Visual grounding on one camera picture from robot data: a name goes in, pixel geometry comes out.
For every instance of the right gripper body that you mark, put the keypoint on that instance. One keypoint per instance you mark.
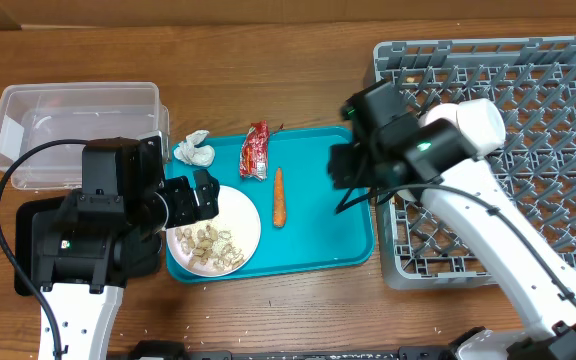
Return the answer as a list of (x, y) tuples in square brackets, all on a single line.
[(363, 167)]

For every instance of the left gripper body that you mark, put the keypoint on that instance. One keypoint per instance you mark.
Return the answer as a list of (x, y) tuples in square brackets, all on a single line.
[(180, 209)]

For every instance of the white tissue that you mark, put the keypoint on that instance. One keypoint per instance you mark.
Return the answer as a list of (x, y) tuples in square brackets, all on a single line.
[(191, 151)]

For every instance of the red snack wrapper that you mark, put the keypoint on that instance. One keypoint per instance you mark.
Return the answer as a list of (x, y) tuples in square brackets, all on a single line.
[(253, 157)]

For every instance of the orange carrot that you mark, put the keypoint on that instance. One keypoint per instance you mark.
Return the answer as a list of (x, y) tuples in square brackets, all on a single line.
[(279, 205)]

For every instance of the small white cup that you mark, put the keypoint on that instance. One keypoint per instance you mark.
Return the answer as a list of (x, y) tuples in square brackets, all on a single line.
[(407, 195)]

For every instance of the white bowl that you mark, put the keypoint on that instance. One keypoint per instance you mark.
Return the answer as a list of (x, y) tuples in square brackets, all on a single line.
[(481, 123)]

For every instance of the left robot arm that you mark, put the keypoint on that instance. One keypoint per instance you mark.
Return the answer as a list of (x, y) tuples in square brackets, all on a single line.
[(123, 167)]

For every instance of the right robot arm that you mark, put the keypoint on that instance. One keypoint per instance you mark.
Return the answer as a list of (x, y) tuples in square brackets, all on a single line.
[(439, 159)]

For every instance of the clear plastic waste bin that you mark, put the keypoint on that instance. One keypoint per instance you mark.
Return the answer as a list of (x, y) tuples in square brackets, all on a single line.
[(33, 114)]

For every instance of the grey dishwasher rack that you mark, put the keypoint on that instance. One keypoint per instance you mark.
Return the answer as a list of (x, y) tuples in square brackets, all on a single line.
[(532, 81)]

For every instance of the white plate with food scraps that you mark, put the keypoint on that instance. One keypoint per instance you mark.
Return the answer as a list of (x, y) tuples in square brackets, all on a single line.
[(219, 246)]

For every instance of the teal plastic serving tray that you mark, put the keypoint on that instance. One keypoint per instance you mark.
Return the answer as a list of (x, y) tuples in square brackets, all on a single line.
[(314, 237)]

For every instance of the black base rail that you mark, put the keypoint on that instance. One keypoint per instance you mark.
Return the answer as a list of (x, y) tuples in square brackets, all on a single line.
[(155, 349)]

